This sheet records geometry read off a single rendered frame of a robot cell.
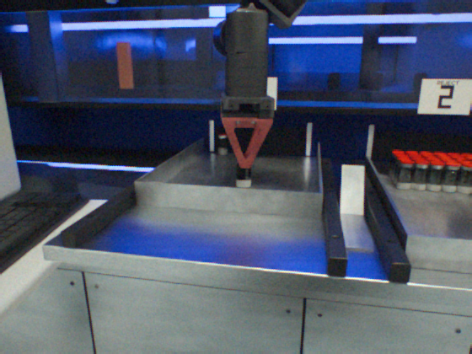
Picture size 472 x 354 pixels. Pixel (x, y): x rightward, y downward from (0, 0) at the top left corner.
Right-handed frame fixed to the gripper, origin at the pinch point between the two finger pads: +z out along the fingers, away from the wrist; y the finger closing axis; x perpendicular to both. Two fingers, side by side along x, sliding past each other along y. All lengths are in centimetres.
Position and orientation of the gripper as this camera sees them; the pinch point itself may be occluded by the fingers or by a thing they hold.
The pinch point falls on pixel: (244, 160)
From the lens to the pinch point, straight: 53.3
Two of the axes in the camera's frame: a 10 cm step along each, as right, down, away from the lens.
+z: -0.1, 9.6, 3.0
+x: -10.0, 0.1, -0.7
